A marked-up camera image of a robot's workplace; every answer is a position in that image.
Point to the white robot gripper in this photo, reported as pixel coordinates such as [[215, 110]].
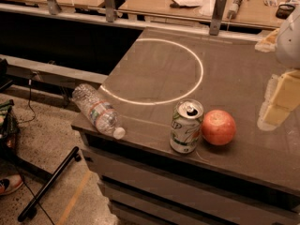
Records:
[[289, 41]]

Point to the red apple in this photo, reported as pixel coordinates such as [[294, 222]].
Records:
[[218, 127]]

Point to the caulking syringe tool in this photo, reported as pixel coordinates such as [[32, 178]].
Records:
[[233, 10]]

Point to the white paper sheets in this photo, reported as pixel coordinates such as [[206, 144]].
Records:
[[205, 7]]

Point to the green white soda can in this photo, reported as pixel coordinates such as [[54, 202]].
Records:
[[186, 125]]

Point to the grey metal drawer cabinet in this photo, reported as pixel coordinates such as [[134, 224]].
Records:
[[146, 182]]

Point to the clear plastic water bottle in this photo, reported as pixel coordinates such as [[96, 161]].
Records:
[[98, 110]]

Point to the dark bag on floor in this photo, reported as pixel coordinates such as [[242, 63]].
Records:
[[8, 131]]

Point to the black metal floor bar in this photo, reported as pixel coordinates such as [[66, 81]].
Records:
[[30, 209]]

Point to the white sneaker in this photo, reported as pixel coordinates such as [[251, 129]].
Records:
[[10, 184]]

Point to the grey metal bracket right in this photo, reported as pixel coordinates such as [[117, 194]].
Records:
[[217, 16]]

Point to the grey metal bracket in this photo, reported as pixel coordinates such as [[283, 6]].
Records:
[[53, 7], [217, 16], [110, 11]]

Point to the grey metal bracket middle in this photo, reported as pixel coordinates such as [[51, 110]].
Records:
[[110, 11]]

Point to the grey metal bracket left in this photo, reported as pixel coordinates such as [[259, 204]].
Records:
[[53, 7]]

